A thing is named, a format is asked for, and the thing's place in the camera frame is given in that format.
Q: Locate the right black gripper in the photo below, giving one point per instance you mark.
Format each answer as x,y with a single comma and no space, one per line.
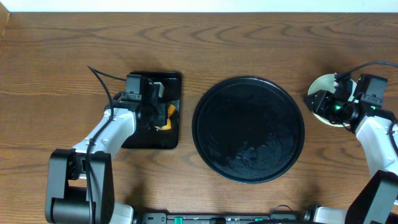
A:
319,104

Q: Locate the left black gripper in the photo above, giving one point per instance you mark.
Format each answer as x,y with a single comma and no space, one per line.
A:
159,110

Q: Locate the orange green sponge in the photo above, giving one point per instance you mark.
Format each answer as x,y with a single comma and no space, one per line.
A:
171,111

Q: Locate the pale blue plate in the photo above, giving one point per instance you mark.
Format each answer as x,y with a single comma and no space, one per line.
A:
327,82

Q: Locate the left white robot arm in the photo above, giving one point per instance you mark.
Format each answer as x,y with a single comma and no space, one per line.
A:
80,186

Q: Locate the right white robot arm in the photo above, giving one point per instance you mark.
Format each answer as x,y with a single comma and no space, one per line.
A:
376,130

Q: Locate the black rectangular tray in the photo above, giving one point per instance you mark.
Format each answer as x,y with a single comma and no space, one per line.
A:
147,137

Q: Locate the black round tray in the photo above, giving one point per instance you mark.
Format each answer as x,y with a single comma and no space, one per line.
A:
248,130

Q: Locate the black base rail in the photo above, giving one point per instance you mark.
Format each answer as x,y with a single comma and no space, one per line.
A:
163,218

